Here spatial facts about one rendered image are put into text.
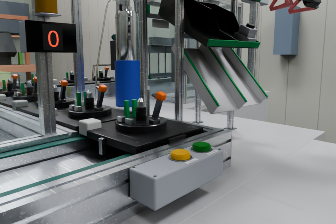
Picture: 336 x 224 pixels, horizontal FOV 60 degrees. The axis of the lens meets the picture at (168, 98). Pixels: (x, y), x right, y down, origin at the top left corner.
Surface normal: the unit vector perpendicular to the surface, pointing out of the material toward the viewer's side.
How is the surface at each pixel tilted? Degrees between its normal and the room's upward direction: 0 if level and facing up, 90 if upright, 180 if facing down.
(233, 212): 0
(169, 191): 90
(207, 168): 90
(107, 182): 90
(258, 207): 0
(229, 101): 45
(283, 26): 90
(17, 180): 0
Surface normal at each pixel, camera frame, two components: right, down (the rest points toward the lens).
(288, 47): -0.70, 0.11
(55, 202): 0.73, 0.10
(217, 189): 0.00, -0.99
